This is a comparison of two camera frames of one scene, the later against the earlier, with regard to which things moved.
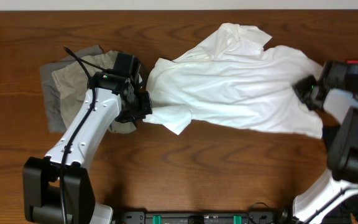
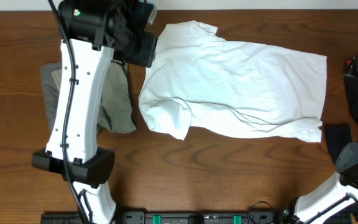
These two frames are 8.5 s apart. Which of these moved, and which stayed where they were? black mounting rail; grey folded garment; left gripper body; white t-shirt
Moved: left gripper body; white t-shirt
Stayed: black mounting rail; grey folded garment
